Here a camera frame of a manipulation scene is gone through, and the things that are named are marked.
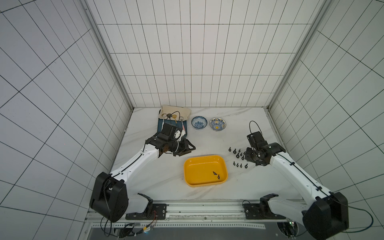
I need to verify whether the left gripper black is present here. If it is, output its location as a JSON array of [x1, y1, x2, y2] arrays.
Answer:
[[167, 137, 196, 157]]

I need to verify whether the yellow plastic storage tray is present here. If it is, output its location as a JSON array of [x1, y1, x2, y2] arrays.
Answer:
[[184, 155, 229, 187]]

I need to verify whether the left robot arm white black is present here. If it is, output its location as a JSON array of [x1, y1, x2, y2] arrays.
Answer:
[[89, 123, 196, 223]]

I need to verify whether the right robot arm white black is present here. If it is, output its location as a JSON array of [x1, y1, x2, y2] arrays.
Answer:
[[245, 132, 349, 240]]

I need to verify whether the dark blue rectangular tray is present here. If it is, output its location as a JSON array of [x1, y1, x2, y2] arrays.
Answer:
[[157, 118, 188, 138]]

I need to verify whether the yellow blue patterned bowl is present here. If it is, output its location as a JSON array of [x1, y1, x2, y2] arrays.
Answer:
[[209, 117, 227, 132]]

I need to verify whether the beige folded cloth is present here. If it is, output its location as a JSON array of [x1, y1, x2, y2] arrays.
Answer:
[[159, 105, 192, 121]]

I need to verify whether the pink handled spoon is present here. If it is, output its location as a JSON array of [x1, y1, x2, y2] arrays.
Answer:
[[179, 117, 187, 133]]

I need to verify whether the white handled spoon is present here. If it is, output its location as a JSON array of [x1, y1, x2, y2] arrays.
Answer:
[[161, 113, 168, 131]]

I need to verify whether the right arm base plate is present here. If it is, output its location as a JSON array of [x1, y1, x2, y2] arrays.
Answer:
[[243, 204, 286, 220]]

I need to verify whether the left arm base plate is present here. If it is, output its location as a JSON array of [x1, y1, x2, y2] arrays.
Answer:
[[125, 204, 168, 220]]

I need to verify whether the aluminium mounting rail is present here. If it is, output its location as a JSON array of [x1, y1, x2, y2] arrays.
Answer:
[[85, 200, 300, 232]]

